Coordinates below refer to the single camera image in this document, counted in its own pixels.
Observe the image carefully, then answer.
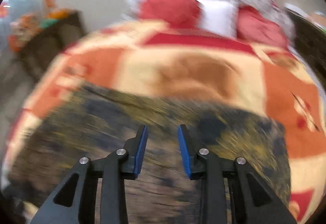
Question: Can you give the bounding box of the dark floral patterned garment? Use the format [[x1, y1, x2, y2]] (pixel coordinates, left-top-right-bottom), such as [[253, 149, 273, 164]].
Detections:
[[7, 85, 291, 223]]

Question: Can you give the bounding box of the orange red love blanket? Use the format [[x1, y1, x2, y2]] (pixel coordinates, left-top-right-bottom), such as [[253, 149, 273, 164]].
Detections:
[[3, 20, 325, 223]]

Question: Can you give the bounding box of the dark wooden side table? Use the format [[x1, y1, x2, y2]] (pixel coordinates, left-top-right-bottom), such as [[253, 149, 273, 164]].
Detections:
[[17, 11, 86, 83]]

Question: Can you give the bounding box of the right red heart pillow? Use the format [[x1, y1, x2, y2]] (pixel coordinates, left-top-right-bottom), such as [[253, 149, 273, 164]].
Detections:
[[237, 6, 289, 49]]

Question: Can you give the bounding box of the red heart pillow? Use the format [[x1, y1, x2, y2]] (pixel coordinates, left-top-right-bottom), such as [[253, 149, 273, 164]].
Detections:
[[138, 0, 202, 28], [237, 6, 289, 49]]

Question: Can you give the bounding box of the dark carved wooden cabinet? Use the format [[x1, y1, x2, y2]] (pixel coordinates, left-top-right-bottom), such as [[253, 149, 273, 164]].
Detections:
[[287, 9, 326, 89]]

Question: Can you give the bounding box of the white square pillow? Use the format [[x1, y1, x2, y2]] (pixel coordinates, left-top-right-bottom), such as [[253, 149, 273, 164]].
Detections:
[[197, 0, 239, 38]]

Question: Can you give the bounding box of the left red heart pillow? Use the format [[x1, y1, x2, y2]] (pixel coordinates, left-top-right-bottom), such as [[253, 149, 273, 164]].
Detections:
[[138, 0, 202, 28]]

